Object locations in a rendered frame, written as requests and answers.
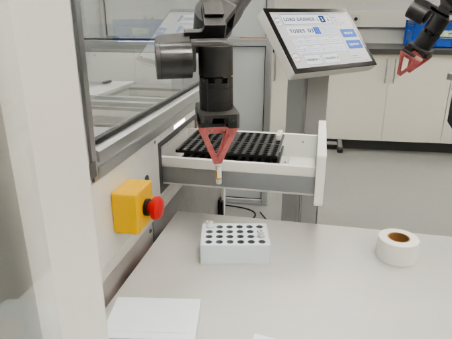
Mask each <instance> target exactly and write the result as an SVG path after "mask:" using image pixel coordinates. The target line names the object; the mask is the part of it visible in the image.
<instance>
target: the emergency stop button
mask: <svg viewBox="0 0 452 339"><path fill-rule="evenodd" d="M147 212H148V213H150V217H151V218H152V219H153V220H159V219H160V218H161V217H162V215H163V212H164V201H163V199H162V197H160V196H154V197H153V198H152V200H151V201H149V203H148V205H147Z"/></svg>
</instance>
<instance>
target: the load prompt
mask: <svg viewBox="0 0 452 339"><path fill-rule="evenodd" d="M279 16H280V18H281V20H282V22H283V24H284V25H295V24H333V22H332V20H331V19H330V16H329V15H328V14H279Z"/></svg>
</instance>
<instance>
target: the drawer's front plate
mask: <svg viewBox="0 0 452 339"><path fill-rule="evenodd" d="M326 157H327V146H326V121H325V120H319V126H318V136H317V153H316V164H315V166H316V171H315V188H314V200H313V205H314V206H322V205H323V197H324V182H325V173H326Z"/></svg>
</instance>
